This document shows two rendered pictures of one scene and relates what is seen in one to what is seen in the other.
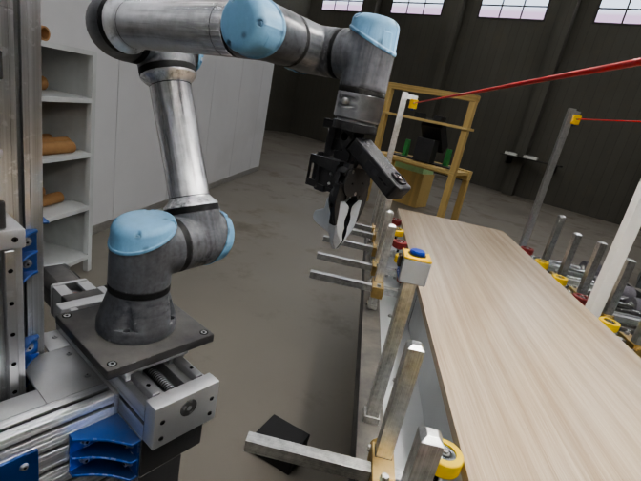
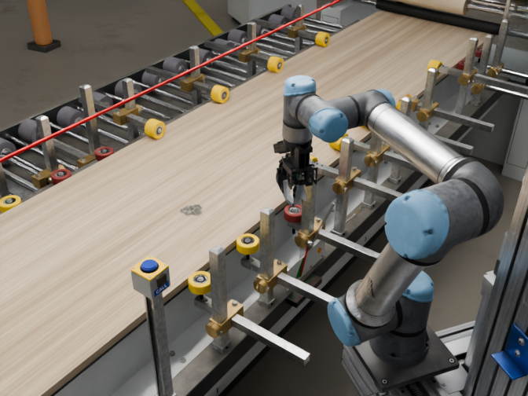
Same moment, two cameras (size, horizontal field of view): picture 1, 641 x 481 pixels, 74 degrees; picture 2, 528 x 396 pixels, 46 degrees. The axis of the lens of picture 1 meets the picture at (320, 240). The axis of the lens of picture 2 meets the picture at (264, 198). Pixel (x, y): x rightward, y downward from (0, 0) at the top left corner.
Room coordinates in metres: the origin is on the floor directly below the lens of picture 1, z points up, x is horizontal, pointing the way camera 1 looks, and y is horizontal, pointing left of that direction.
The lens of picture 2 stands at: (1.89, 0.65, 2.27)
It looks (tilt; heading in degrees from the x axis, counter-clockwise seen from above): 34 degrees down; 213
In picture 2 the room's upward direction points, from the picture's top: 1 degrees clockwise
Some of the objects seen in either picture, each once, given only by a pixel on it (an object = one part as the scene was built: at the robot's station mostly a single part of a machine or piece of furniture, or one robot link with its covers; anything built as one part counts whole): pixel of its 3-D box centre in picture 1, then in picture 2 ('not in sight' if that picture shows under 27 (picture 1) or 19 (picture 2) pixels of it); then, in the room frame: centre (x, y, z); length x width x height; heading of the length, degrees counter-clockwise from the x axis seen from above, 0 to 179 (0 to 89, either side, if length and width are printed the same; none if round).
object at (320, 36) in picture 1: (309, 48); (328, 117); (0.74, 0.08, 1.61); 0.11 x 0.11 x 0.08; 61
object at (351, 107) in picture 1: (357, 109); (298, 130); (0.71, -0.02, 1.54); 0.08 x 0.08 x 0.05
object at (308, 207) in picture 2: not in sight; (307, 225); (0.27, -0.21, 0.90); 0.04 x 0.04 x 0.48; 87
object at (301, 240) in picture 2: not in sight; (309, 232); (0.25, -0.21, 0.84); 0.14 x 0.06 x 0.05; 177
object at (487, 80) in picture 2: not in sight; (478, 78); (-1.26, -0.07, 0.95); 0.50 x 0.04 x 0.04; 87
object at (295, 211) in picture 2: not in sight; (294, 221); (0.23, -0.29, 0.85); 0.08 x 0.08 x 0.11
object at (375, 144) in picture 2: not in sight; (374, 158); (-0.23, -0.18, 0.94); 0.04 x 0.04 x 0.48; 87
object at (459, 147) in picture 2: not in sight; (416, 133); (-0.51, -0.11, 0.95); 0.50 x 0.04 x 0.04; 87
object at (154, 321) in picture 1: (138, 303); (401, 330); (0.75, 0.33, 1.09); 0.15 x 0.15 x 0.10
